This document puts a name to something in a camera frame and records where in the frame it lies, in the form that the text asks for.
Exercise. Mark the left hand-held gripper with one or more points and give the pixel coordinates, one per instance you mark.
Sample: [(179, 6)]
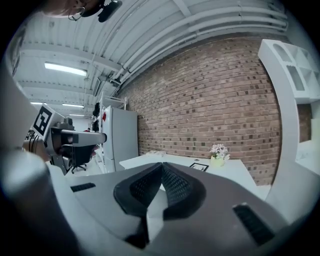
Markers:
[(53, 136)]

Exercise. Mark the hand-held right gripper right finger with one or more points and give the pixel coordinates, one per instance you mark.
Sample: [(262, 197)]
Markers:
[(212, 225)]

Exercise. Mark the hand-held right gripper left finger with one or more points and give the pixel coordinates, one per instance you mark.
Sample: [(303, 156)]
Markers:
[(100, 200)]

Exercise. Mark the black-framed deer antler picture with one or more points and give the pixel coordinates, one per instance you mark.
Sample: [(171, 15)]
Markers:
[(199, 167)]

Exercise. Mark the person's left forearm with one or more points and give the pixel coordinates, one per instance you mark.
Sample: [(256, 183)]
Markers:
[(41, 151)]

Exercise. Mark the black office chair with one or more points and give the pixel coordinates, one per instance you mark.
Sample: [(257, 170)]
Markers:
[(81, 155)]

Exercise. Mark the white cabinet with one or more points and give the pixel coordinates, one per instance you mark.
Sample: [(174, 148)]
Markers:
[(122, 135)]

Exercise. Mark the long ceiling light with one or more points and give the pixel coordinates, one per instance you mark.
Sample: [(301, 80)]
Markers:
[(73, 105), (38, 103), (65, 68)]

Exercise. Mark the white metal rack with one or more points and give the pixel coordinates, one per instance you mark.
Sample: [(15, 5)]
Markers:
[(115, 100)]

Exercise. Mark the black wristband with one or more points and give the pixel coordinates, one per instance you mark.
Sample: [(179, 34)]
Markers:
[(32, 143)]

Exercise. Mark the pink flowers in yellow pot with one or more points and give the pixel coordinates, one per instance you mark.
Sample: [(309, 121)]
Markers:
[(218, 160)]

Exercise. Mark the white books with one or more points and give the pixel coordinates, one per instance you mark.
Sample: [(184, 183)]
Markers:
[(155, 153)]

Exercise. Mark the eyeglasses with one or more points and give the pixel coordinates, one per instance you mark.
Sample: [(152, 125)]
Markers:
[(77, 13)]

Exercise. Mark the person's head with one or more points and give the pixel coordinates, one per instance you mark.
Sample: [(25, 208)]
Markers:
[(57, 7)]

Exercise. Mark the white ceiling pipes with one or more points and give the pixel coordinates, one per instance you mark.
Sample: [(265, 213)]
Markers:
[(200, 22)]

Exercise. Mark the white shelf unit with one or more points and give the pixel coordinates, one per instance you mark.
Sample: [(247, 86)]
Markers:
[(275, 65)]

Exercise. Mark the black head-worn camera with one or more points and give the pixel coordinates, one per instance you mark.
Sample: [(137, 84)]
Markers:
[(107, 10)]

